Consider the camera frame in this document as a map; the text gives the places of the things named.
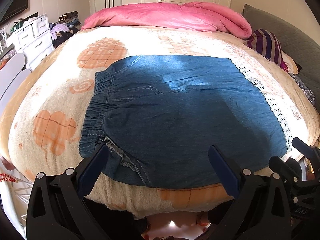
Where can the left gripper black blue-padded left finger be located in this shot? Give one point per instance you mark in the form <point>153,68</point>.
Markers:
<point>56,208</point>

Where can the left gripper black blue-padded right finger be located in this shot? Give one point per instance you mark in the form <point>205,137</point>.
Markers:
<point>260,209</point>

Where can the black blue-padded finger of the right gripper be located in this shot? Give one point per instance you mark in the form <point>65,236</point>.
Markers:
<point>281,166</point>
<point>308,151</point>

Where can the blue denim lace-hem pants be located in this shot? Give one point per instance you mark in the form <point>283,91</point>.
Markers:
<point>159,115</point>

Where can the blue floral fabric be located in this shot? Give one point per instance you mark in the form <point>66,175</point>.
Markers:
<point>307,92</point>

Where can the cream orange patterned bed blanket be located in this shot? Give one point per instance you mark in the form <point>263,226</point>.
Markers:
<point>41,124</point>

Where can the cream pillow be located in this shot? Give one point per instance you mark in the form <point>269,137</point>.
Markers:
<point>290,64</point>

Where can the grey padded headboard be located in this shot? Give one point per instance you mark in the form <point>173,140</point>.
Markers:
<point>295,43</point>

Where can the purple striped pillow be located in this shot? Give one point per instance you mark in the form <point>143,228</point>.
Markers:
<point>266,44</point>

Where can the grey white bed guard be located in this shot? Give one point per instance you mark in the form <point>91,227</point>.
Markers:
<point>12,75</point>

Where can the pink quilt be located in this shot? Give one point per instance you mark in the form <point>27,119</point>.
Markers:
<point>198,16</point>

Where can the white plastic drawer cabinet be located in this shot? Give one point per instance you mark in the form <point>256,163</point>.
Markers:
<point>33,40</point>

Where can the pile of clothes on floor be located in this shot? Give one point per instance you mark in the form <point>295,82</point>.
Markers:
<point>67,25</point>

